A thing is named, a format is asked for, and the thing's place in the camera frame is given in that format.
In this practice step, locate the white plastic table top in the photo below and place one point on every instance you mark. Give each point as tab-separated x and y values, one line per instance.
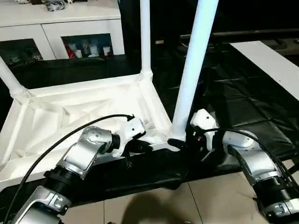
70	107

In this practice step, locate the white plastic table leg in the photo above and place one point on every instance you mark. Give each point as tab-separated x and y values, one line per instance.
145	37
11	81
196	60

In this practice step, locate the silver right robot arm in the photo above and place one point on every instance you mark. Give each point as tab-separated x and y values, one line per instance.
252	158

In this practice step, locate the black work mat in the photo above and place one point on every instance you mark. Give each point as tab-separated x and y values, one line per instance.
243	102

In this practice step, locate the white flat board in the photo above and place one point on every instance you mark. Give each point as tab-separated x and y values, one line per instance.
271	63

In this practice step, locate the small red bottle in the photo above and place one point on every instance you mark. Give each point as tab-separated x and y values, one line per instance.
71	50

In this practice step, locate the black horizontal bar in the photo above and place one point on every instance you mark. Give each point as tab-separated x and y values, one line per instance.
243	33

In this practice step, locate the dark cabinet with yellow label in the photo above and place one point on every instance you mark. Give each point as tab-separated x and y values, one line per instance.
210	16

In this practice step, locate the white cabinet with glass doors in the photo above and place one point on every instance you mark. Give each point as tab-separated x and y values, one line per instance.
46	18

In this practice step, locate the small grey metal object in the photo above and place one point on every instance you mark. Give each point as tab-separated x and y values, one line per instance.
55	4

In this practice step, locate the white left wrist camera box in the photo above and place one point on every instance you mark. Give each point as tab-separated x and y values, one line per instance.
131	130

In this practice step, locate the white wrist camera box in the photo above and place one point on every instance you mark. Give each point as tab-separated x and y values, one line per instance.
131	130
203	123

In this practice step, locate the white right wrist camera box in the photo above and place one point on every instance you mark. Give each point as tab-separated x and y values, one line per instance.
203	123

